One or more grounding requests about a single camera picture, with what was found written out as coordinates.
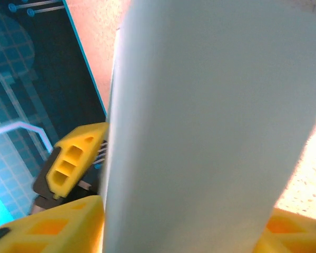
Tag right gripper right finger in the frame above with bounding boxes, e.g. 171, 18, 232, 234
252, 208, 316, 253

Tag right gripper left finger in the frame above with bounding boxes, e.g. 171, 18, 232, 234
0, 194, 105, 253

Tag light blue paper box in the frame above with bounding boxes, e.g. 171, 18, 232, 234
101, 0, 316, 253

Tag blue table edge strip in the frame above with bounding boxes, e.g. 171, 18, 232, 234
61, 0, 108, 117

